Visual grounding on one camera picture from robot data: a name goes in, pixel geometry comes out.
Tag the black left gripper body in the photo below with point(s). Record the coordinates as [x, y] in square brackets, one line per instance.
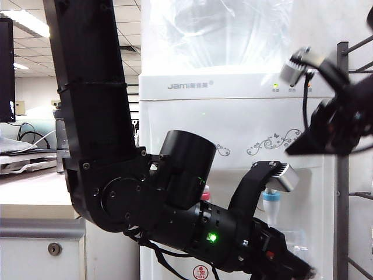
[265, 249]

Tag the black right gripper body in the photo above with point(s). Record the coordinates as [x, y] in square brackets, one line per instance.
[344, 122]

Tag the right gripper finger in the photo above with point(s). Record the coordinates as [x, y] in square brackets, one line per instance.
[311, 144]

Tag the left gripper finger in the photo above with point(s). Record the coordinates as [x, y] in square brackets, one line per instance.
[300, 267]

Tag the clear plastic mug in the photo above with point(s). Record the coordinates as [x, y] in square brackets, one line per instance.
[297, 237]

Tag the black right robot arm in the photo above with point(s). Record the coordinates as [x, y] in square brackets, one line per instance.
[370, 17]

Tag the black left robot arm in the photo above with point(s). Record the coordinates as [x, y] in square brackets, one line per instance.
[87, 73]

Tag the blue cold water tap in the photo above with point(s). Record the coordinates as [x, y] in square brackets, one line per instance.
[271, 210]

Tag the white floor water dispenser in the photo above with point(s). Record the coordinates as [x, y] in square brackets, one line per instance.
[247, 116]

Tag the red hot water tap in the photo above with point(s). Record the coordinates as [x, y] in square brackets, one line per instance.
[206, 195]

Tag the inverted bagged water jug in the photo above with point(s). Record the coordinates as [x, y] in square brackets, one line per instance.
[218, 35]

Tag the grey lidded water bottle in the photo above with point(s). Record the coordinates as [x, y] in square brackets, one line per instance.
[61, 137]

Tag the dark metal jug rack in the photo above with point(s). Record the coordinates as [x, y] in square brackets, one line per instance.
[343, 181]

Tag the ceiling air vent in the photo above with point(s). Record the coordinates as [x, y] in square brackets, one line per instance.
[131, 49]

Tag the round metal cabinet lock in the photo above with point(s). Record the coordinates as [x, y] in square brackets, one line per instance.
[55, 249]

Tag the white laptop stand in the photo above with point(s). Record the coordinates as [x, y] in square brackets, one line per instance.
[23, 164]

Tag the silver laptop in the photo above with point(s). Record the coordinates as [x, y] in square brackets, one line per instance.
[14, 146]

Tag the small ceiling light panel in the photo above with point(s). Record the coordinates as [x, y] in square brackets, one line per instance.
[21, 66]

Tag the long ceiling light panel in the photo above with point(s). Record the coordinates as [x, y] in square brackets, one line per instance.
[26, 23]

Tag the black computer monitor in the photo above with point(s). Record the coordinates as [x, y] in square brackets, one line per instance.
[7, 73]

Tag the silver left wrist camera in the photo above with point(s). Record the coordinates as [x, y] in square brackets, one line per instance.
[287, 181]

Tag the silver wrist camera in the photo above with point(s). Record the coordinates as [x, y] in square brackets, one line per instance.
[287, 181]
[291, 74]

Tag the black left camera bracket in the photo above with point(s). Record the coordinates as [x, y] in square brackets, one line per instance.
[247, 188]

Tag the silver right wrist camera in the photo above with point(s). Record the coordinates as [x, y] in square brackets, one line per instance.
[291, 74]

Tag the beige wall box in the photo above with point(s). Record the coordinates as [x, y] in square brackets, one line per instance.
[20, 108]

